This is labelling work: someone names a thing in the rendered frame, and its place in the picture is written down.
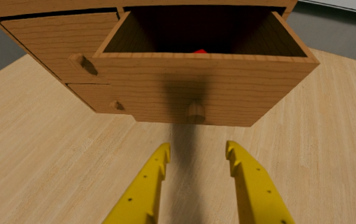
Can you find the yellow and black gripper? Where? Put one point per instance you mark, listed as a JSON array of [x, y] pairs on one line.
[[258, 200]]

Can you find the brown wooden chest of drawers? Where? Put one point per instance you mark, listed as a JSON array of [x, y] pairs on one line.
[[282, 7]]

